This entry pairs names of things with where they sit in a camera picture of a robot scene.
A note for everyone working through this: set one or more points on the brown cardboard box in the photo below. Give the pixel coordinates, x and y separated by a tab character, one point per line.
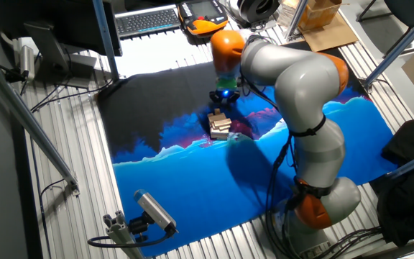
318	12

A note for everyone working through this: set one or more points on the dark office chair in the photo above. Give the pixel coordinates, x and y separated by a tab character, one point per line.
408	14

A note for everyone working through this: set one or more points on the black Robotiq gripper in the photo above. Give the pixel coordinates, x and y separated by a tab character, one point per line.
225	94

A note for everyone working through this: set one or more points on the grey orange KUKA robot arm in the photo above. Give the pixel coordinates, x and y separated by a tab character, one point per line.
304	82

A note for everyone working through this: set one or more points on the black computer monitor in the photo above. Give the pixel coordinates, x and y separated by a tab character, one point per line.
59	28

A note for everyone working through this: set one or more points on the black round spool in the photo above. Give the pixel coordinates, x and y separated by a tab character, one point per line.
259	9

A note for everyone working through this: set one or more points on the black computer keyboard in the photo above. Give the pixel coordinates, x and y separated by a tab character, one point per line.
147	21

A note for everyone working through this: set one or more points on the silver camera blue end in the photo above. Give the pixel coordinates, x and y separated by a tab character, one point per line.
155	210

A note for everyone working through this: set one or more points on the green wrist mounting plate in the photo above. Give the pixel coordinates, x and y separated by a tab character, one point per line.
226	83

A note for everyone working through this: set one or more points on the aluminium frame post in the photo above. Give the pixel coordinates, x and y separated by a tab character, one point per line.
106	39
295	19

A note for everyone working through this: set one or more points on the flat brown cardboard sheet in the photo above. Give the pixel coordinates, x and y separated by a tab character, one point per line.
331	36

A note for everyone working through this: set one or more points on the black cloth bag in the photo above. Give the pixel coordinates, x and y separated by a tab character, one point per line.
408	201

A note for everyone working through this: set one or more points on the blue black printed cloth mat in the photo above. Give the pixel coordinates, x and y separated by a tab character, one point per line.
192	187

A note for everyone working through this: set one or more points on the wooden Jenga block tower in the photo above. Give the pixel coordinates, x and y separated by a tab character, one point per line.
220	126

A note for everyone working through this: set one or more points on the wooden Jenga block numbered 14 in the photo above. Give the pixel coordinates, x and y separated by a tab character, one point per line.
217	111

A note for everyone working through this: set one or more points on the short aluminium profile stand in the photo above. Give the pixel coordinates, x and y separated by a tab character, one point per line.
120	234

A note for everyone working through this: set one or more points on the small silver camera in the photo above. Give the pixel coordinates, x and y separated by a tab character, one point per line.
27	61

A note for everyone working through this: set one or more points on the black camera ball mount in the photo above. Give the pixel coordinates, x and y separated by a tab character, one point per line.
138	226

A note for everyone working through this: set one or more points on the orange black teach pendant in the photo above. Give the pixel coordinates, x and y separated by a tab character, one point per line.
203	18

